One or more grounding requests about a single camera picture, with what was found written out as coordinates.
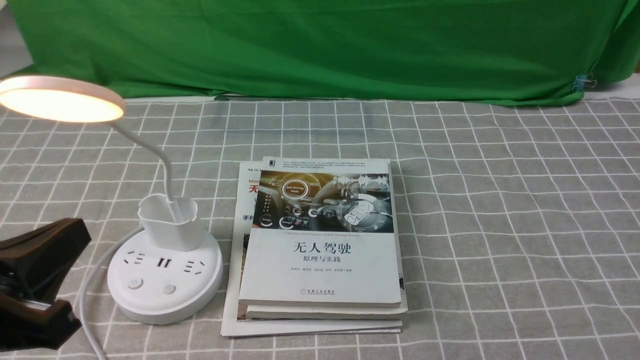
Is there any white lamp power cable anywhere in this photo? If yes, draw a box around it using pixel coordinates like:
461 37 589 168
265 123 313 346
78 226 145 360

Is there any green backdrop cloth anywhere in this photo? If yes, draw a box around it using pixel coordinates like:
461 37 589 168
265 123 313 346
7 0 639 106

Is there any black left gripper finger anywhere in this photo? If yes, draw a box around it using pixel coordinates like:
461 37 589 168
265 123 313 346
0 218 91 304

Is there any self-driving textbook top book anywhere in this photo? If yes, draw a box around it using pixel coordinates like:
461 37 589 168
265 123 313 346
237 156 403 309

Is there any middle book under textbook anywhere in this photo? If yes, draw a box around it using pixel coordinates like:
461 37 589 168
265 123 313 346
244 160 408 321

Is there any thin white bottom magazine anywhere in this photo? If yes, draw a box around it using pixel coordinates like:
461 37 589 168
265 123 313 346
220 161 403 337

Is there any grey checked tablecloth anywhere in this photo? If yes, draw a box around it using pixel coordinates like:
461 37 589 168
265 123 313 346
0 97 640 360

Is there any white desk lamp with sockets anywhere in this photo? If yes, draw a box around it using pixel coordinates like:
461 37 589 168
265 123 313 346
0 75 224 325

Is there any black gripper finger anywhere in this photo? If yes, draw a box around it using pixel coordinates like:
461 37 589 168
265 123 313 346
0 294 82 352

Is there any blue binder clip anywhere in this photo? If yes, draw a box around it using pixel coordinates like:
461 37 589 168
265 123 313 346
571 73 598 92

